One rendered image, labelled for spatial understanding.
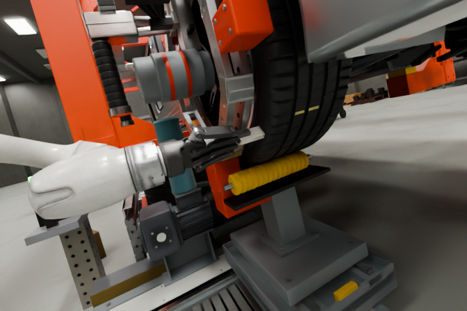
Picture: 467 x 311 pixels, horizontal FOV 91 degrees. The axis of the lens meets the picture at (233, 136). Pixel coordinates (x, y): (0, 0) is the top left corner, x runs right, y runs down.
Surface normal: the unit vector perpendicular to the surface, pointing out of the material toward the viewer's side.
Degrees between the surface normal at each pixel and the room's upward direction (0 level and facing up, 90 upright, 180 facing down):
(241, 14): 90
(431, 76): 90
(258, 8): 90
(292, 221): 90
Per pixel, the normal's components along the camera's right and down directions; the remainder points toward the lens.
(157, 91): 0.45, 0.62
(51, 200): 0.18, 0.10
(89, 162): 0.10, -0.73
